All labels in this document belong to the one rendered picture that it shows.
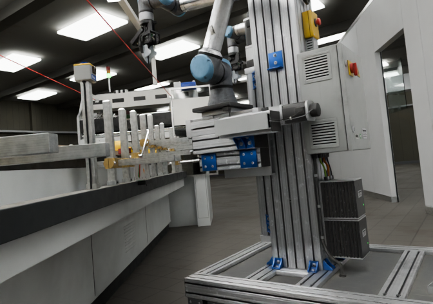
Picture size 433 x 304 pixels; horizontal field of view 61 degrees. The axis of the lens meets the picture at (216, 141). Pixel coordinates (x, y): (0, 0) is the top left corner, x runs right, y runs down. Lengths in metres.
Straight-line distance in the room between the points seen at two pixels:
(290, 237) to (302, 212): 0.14
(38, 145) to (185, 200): 4.18
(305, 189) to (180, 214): 3.15
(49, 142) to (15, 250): 0.55
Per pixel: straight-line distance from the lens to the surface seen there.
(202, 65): 1.68
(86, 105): 1.61
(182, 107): 4.61
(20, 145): 0.62
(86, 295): 2.08
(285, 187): 1.81
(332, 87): 1.69
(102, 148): 0.83
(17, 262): 1.12
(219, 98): 1.77
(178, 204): 4.75
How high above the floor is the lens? 0.76
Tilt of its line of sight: 3 degrees up
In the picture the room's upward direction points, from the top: 5 degrees counter-clockwise
